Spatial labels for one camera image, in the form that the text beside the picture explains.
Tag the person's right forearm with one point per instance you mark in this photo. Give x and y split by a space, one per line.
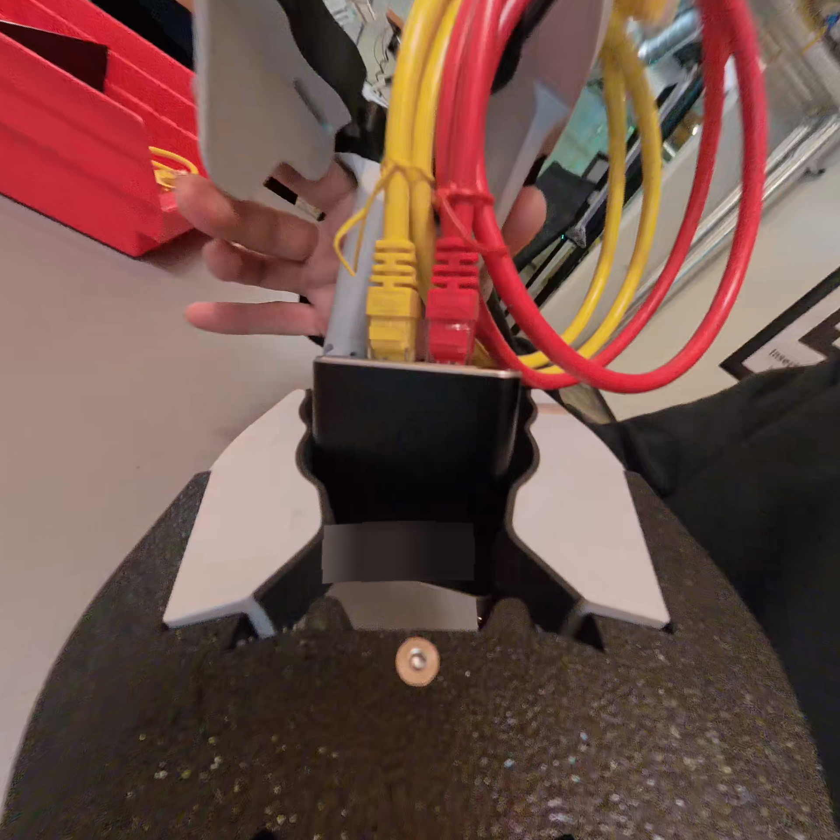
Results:
722 446

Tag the black framed sign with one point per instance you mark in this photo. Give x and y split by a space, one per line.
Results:
787 341

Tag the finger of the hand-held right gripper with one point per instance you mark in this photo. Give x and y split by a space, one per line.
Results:
262 98
544 118

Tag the black bin divider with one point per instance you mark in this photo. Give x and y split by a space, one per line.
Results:
59 56

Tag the person's right hand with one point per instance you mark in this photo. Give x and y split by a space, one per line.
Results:
275 249

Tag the black office chair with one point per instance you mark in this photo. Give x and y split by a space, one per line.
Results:
564 197

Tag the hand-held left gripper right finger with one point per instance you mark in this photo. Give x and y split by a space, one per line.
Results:
577 525

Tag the black ethernet splitter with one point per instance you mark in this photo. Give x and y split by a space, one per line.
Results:
413 459

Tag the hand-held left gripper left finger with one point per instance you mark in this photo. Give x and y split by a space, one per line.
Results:
249 525

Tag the silver metal frame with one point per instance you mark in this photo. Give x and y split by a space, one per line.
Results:
754 184

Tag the red plastic bin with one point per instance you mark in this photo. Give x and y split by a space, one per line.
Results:
65 144

